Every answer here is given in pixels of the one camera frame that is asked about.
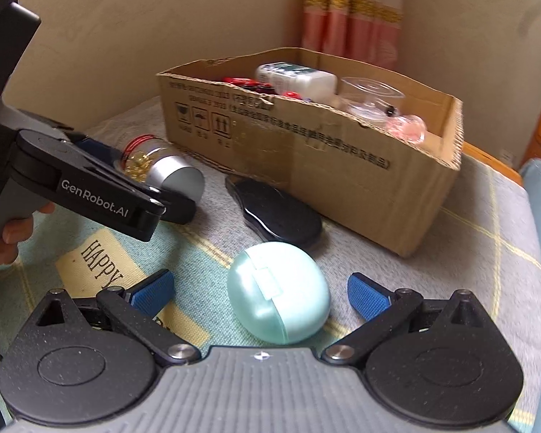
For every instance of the person's left hand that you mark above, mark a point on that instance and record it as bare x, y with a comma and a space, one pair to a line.
13, 241

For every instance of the brown cardboard box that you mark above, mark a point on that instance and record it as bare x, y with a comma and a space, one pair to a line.
320, 167

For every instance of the clear plastic container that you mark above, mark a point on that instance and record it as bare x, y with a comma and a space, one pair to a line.
372, 94

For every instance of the red wooden toy robot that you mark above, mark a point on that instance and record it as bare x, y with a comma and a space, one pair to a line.
252, 85

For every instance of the wooden bed frame edge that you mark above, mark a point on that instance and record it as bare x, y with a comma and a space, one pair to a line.
491, 160

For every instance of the white plastic bottle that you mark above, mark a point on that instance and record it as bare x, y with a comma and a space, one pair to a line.
297, 79

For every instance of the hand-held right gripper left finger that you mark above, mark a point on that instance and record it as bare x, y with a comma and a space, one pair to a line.
152, 292

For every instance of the black oval case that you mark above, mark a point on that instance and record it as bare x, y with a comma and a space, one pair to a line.
279, 214

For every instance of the mint green oval case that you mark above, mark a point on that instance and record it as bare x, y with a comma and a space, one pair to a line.
279, 293

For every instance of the glass jar with silver lid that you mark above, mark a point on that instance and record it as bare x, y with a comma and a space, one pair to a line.
171, 171

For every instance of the small pink clear bottle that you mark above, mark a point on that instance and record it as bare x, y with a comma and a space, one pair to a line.
408, 128

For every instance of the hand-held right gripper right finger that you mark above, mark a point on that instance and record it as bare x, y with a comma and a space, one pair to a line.
365, 297

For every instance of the pink patterned curtain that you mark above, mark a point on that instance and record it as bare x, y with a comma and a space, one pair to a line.
351, 4

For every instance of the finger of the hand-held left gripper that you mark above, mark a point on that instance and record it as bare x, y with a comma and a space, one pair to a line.
99, 149
180, 209

